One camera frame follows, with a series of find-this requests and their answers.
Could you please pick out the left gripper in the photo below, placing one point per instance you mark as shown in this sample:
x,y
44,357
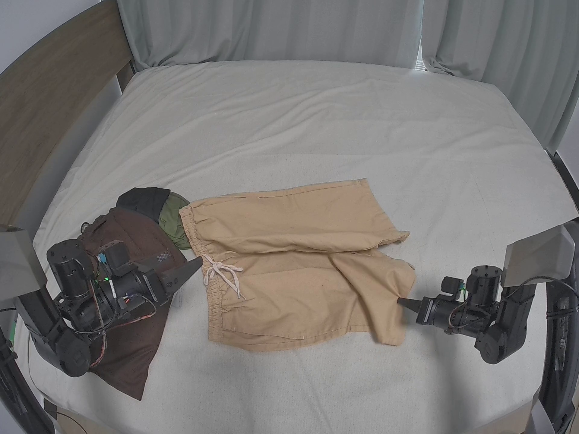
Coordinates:
x,y
140,290

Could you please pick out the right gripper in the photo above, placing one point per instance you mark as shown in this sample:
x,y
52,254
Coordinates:
x,y
432,311

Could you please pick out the tan shorts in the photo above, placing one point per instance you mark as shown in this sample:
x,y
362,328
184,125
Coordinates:
x,y
280,242

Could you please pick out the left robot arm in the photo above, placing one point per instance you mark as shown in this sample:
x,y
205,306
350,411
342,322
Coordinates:
x,y
68,265

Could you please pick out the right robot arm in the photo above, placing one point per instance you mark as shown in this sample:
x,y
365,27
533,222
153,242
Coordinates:
x,y
486,287

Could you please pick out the bed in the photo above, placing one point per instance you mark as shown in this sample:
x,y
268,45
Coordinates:
x,y
289,120

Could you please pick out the brown garment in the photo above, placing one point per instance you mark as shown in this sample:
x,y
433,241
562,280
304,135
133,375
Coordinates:
x,y
131,355

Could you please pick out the olive green garment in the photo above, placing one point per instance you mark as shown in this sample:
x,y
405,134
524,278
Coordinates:
x,y
171,219

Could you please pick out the black garment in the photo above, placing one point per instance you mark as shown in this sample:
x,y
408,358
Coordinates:
x,y
140,201

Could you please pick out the window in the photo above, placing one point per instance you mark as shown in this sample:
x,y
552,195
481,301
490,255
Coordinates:
x,y
420,66

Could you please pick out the pale green curtain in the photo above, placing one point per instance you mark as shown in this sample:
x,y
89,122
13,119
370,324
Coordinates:
x,y
271,16
506,25

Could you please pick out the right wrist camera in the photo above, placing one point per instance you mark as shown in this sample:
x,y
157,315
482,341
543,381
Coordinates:
x,y
450,285

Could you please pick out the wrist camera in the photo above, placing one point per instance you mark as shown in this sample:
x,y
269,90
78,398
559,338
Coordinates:
x,y
115,256
450,285

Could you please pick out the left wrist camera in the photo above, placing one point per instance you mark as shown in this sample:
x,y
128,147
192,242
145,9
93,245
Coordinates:
x,y
115,256

